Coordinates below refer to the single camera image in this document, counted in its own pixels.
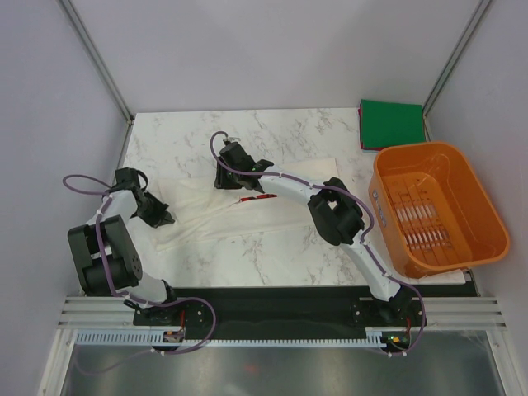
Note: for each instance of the folded red t-shirt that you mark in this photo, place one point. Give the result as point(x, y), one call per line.
point(360, 126)

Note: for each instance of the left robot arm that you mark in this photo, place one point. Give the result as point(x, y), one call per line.
point(105, 257)

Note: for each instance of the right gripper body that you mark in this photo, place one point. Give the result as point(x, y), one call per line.
point(227, 181)

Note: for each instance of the orange plastic basket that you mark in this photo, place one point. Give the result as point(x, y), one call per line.
point(433, 212)

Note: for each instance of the white slotted cable duct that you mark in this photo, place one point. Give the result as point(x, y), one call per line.
point(164, 338)

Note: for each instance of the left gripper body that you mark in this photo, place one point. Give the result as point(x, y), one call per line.
point(152, 212)

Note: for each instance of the white coca-cola t-shirt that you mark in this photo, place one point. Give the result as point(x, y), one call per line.
point(204, 213)

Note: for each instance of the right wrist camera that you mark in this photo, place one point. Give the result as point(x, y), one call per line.
point(234, 156)

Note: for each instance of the right aluminium frame post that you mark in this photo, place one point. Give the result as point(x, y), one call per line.
point(470, 29)

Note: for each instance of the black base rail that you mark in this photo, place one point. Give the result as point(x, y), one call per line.
point(283, 313)

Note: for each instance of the left aluminium frame post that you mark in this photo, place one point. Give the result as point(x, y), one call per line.
point(89, 45)

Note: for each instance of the folded green t-shirt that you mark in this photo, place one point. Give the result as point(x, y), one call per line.
point(388, 124)

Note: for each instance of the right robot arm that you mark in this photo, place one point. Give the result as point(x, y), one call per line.
point(341, 220)

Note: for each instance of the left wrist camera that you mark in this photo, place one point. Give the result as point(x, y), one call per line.
point(133, 176)

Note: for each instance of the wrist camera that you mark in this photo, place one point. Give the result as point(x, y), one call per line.
point(234, 156)
point(133, 176)

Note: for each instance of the aluminium frame post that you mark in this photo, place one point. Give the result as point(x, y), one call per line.
point(89, 45)
point(470, 29)

